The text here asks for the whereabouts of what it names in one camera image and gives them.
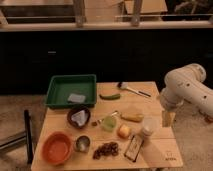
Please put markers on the red yellow apple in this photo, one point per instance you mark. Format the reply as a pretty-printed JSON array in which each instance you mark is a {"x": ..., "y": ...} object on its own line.
[{"x": 124, "y": 131}]

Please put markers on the orange plastic bowl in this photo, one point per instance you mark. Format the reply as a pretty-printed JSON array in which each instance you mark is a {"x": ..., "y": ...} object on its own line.
[{"x": 57, "y": 148}]

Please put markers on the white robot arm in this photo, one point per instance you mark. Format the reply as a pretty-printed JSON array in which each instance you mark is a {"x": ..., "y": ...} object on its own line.
[{"x": 185, "y": 84}]

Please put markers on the small brown cube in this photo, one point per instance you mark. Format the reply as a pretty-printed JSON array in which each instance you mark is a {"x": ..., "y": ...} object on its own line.
[{"x": 94, "y": 123}]

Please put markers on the grey sponge in tray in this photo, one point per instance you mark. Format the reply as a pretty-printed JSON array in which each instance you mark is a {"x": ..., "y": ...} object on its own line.
[{"x": 76, "y": 98}]

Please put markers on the white crumpled paper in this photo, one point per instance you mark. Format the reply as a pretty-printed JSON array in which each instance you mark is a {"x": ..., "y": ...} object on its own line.
[{"x": 79, "y": 117}]

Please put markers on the small metal cup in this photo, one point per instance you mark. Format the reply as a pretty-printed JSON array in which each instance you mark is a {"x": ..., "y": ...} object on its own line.
[{"x": 82, "y": 144}]

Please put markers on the bunch of dark grapes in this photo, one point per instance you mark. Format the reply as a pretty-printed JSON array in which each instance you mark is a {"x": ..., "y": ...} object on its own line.
[{"x": 106, "y": 149}]

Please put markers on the black metal stand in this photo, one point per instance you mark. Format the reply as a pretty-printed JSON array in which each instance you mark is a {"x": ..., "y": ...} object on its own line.
[{"x": 29, "y": 144}]

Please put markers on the white plastic cup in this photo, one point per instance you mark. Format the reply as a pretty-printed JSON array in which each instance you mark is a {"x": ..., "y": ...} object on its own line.
[{"x": 149, "y": 125}]

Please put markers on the green plastic tray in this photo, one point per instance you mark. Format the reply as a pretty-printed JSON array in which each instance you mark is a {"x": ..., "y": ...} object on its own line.
[{"x": 62, "y": 86}]

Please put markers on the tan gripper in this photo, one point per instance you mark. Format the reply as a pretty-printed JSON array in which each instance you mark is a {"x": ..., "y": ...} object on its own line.
[{"x": 168, "y": 118}]

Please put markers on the metal spoon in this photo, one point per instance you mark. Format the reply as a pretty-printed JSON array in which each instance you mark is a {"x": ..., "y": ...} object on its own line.
[{"x": 99, "y": 121}]

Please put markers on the dark brown bowl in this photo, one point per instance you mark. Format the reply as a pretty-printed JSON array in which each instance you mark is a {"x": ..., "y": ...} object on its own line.
[{"x": 75, "y": 110}]

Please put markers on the green plastic cup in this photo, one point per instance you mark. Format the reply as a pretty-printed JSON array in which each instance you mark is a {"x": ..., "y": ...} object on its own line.
[{"x": 109, "y": 124}]

